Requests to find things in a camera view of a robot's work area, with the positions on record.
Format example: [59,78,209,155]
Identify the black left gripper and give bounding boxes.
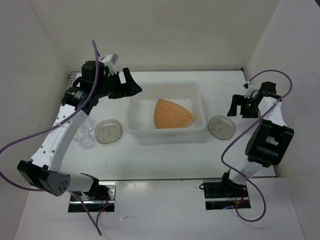
[95,67,142,99]

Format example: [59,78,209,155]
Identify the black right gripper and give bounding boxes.
[227,94,260,118]

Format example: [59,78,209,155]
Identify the clear glass plate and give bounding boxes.
[94,119,123,145]
[207,115,236,140]

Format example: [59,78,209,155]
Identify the woven bamboo basket tray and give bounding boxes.
[153,98,194,129]

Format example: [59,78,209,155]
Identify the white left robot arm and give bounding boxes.
[17,60,142,200]

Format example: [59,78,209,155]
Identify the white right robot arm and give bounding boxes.
[219,81,294,197]

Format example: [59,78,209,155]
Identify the translucent plastic bin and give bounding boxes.
[124,81,207,141]

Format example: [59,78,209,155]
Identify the clear plastic cup rear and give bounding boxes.
[83,116,93,130]

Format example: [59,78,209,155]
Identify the clear plastic cup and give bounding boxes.
[83,116,93,130]
[73,127,93,149]

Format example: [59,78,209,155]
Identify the clear plastic cup front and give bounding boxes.
[73,127,93,149]

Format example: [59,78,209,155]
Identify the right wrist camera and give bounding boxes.
[243,81,260,99]

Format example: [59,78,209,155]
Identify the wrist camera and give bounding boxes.
[243,81,260,99]
[100,52,119,74]

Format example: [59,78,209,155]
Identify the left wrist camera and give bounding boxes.
[100,52,119,74]

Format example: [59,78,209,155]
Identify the aluminium table frame rail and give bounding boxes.
[68,71,82,87]

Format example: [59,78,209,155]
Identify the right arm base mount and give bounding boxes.
[198,180,251,211]

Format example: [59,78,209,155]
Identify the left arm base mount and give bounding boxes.
[68,181,117,213]

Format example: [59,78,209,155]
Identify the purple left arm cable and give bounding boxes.
[0,39,113,237]

